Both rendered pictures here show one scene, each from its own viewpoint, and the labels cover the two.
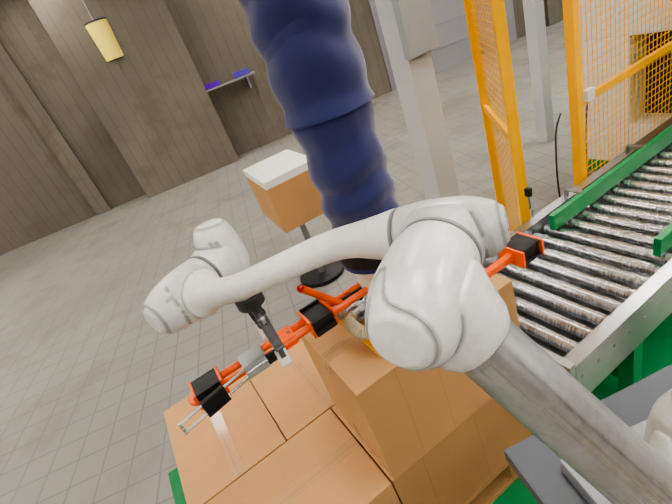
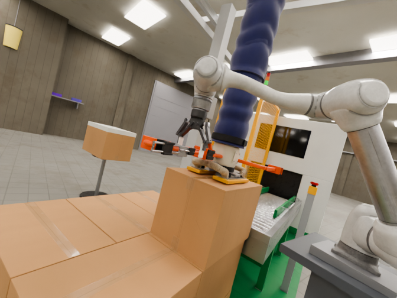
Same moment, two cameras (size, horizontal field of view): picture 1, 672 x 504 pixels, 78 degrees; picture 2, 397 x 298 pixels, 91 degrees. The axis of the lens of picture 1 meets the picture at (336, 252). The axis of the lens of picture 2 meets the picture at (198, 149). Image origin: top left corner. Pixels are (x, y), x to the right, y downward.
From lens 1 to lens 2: 1.02 m
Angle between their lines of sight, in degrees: 43
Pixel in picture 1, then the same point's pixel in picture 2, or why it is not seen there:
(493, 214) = not seen: hidden behind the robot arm
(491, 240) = not seen: hidden behind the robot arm
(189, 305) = (226, 72)
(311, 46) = (266, 49)
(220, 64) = (67, 90)
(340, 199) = (240, 106)
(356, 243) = (294, 96)
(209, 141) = (32, 116)
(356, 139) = not seen: hidden behind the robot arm
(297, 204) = (116, 148)
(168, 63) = (41, 70)
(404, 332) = (381, 87)
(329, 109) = (259, 71)
